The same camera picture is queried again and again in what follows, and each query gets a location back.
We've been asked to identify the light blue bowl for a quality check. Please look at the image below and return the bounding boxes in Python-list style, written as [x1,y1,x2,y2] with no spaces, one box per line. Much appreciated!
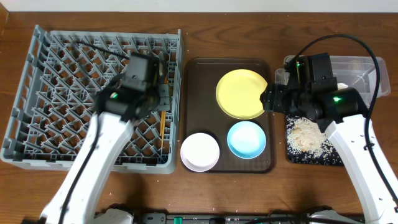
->
[227,121,267,159]

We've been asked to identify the pink plate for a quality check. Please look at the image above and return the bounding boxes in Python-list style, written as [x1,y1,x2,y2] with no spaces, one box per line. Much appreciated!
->
[180,133,220,172]

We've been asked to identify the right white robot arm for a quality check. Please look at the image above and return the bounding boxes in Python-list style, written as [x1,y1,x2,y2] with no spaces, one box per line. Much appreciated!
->
[260,53,397,223]

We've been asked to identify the black waste tray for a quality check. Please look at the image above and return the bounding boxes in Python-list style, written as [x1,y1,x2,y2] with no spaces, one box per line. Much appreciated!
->
[285,113,345,166]

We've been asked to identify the grey plastic dish rack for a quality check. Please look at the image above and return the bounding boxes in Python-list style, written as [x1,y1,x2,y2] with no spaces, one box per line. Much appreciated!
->
[1,26,184,174]

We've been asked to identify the left black cable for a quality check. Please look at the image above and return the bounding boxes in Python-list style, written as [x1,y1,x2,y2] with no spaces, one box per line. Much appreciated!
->
[57,39,131,224]

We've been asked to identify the wooden chopstick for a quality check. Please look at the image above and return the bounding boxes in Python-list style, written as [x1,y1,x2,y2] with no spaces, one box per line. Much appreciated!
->
[160,111,166,150]
[160,76,169,139]

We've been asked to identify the yellow plate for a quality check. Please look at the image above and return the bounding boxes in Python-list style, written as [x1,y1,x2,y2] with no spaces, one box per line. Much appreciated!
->
[216,69,268,119]

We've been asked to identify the dark brown serving tray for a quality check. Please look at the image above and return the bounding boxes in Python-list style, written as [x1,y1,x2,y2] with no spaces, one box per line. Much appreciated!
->
[183,58,276,174]

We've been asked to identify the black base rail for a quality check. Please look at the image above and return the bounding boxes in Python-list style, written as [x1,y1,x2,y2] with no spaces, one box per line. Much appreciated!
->
[93,204,365,224]

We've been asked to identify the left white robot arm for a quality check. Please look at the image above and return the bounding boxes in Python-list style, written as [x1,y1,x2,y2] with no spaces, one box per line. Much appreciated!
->
[39,53,166,223]

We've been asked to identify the rice and food scraps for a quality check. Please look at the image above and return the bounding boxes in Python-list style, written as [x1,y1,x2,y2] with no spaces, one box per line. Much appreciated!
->
[285,114,335,161]

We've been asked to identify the white tissue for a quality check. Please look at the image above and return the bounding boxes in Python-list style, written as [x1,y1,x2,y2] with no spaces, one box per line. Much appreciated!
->
[337,82,349,90]

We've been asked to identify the clear plastic waste bin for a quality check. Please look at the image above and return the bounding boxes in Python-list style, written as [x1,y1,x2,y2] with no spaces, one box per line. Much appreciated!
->
[275,56,391,107]

